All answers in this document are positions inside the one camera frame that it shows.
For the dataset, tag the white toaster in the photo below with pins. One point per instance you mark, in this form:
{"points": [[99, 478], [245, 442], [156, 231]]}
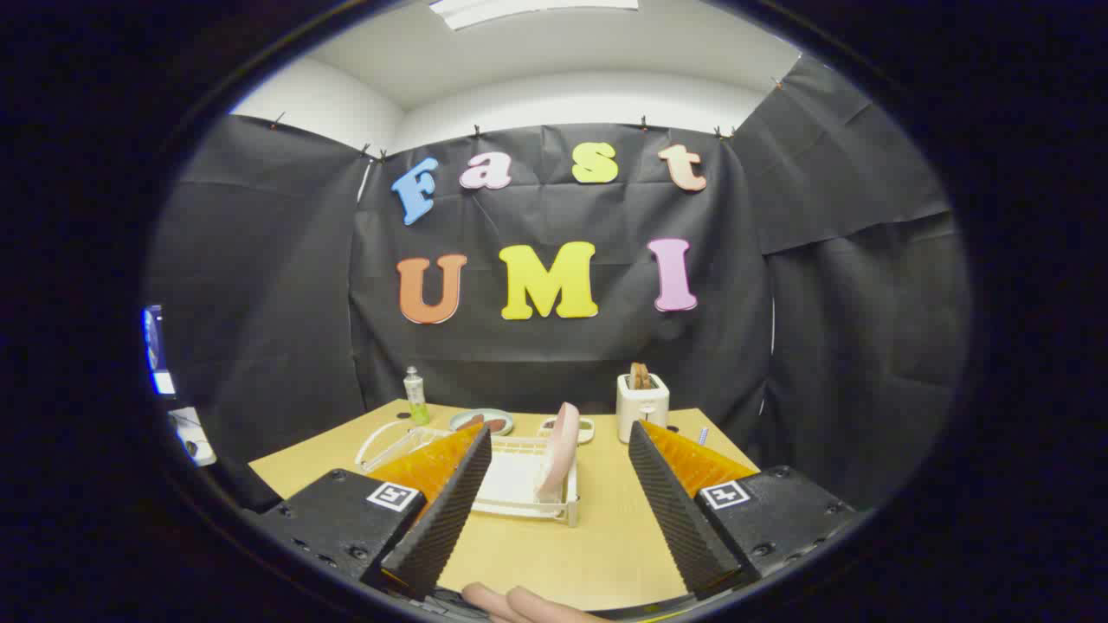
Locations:
{"points": [[642, 411]]}

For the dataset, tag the computer monitor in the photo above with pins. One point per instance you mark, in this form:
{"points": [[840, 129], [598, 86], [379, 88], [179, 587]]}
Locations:
{"points": [[156, 346]]}

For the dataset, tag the white divided tray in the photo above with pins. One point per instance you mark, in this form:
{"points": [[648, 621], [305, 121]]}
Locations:
{"points": [[586, 428]]}

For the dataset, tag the brown toast bread slice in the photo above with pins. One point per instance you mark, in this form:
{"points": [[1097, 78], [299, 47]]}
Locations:
{"points": [[647, 377]]}

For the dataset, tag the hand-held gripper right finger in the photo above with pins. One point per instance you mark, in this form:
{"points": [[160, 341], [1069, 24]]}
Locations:
{"points": [[684, 519]]}

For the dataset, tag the white and green bottle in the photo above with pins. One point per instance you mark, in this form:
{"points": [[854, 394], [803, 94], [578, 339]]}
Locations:
{"points": [[416, 398]]}

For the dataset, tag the white device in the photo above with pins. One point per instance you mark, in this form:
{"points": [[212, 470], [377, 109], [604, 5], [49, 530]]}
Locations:
{"points": [[190, 433]]}

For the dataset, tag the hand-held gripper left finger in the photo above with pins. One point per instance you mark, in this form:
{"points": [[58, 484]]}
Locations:
{"points": [[450, 519]]}

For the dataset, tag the pink plate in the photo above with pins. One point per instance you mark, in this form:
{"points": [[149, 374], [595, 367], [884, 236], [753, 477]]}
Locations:
{"points": [[563, 441]]}

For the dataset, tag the light toast bread slice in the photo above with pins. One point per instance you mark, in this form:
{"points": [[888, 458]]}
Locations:
{"points": [[636, 376]]}

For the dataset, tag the pale green round plate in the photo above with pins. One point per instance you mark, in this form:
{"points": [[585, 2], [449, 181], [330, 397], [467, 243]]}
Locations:
{"points": [[463, 421]]}

